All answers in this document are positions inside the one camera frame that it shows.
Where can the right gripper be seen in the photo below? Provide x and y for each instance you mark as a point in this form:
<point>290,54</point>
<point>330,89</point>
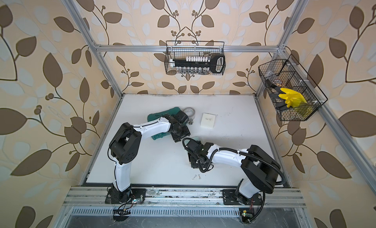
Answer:
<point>193,165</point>

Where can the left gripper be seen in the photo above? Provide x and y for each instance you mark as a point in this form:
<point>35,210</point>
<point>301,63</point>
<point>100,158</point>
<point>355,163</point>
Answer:
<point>187,133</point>

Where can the cream jewelry box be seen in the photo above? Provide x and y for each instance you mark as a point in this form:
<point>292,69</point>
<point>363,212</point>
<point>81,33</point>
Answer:
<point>208,120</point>

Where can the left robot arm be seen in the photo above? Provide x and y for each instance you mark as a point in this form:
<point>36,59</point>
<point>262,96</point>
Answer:
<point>125,144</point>

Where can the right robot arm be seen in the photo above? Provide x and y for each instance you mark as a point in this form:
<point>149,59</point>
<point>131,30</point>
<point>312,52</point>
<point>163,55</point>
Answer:
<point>262,172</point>

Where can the black pliers in basket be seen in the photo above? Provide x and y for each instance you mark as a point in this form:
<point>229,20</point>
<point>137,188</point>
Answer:
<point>276,91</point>

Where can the yellow rubber glove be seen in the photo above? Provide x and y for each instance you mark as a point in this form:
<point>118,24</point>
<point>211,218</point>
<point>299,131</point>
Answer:
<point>293,98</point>

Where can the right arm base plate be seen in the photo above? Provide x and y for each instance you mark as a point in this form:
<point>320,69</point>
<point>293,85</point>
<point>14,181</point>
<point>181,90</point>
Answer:
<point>232,197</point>

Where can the centre black wire basket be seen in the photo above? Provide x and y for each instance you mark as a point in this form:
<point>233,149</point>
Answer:
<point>183,48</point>

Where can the black wire basket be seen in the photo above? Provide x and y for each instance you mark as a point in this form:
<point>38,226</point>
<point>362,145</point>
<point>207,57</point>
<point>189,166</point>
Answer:
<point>183,48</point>
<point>288,73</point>

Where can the socket set on black rail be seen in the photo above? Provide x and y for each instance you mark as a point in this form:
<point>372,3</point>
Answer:
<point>209,64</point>

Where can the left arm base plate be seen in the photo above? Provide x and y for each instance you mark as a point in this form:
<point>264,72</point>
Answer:
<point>129,196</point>

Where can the right black wire basket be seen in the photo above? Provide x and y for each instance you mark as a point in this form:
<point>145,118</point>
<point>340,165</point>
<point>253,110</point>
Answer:
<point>288,73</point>

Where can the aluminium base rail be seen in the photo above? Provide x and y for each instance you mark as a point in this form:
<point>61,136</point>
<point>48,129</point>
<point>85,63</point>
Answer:
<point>180,197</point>

